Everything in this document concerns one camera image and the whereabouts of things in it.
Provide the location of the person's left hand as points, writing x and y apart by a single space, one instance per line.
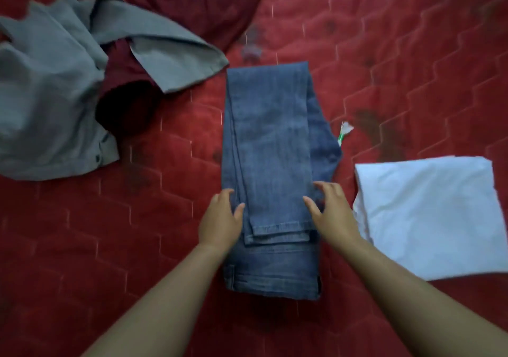
219 226

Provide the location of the person's right hand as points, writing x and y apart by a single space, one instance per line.
337 214

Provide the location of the person's right thumb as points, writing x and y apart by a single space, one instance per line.
312 208

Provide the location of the person's left thumb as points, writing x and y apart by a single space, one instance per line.
239 213

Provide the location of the blue jeans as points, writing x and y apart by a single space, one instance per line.
274 150

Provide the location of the person's left forearm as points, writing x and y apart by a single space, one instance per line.
166 301

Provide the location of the person's right forearm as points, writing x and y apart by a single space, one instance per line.
408 301

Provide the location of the green and white tag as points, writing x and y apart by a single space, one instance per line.
343 132

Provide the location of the folded white cloth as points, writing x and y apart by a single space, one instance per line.
432 214

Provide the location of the red quilted bedspread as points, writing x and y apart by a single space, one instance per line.
397 51

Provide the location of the maroon garment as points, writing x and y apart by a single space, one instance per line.
186 23

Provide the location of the grey button shirt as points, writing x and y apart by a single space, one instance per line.
59 91

